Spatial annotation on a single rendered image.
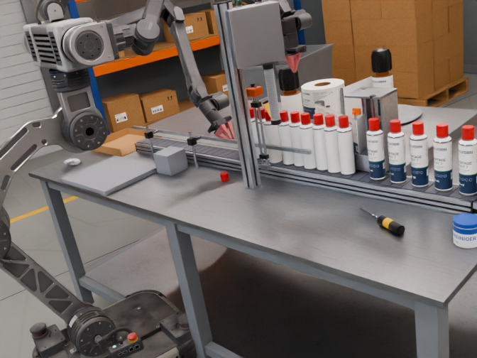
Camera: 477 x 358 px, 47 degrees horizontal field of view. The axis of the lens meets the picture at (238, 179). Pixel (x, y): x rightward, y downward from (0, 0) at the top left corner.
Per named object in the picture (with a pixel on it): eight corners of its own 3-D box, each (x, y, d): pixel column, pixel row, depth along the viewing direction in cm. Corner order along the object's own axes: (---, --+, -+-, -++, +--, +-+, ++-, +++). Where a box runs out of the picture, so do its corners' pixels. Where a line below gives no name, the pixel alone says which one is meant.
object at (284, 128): (299, 161, 206) (292, 109, 199) (291, 166, 203) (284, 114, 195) (289, 160, 210) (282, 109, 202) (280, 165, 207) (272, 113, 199)
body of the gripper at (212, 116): (233, 118, 225) (222, 104, 227) (215, 125, 219) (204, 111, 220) (227, 127, 230) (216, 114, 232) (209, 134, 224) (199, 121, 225)
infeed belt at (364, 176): (485, 201, 162) (485, 189, 160) (474, 212, 157) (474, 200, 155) (151, 143, 275) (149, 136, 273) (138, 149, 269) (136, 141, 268)
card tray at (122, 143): (162, 139, 282) (160, 132, 281) (121, 157, 266) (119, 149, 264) (129, 134, 303) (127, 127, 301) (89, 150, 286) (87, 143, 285)
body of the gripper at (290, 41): (286, 50, 215) (284, 30, 213) (307, 49, 208) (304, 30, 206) (276, 53, 211) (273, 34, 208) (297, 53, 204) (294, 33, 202)
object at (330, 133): (346, 169, 192) (340, 114, 184) (337, 175, 189) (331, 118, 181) (333, 167, 195) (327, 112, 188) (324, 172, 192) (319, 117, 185)
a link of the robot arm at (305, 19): (267, 14, 211) (277, 0, 203) (289, 8, 216) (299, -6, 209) (282, 40, 209) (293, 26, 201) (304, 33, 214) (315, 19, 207)
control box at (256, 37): (286, 60, 183) (278, 1, 176) (237, 69, 181) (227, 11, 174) (278, 55, 192) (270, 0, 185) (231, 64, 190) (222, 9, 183)
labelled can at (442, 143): (456, 187, 165) (454, 122, 158) (448, 193, 162) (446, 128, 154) (439, 184, 169) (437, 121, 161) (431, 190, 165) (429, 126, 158)
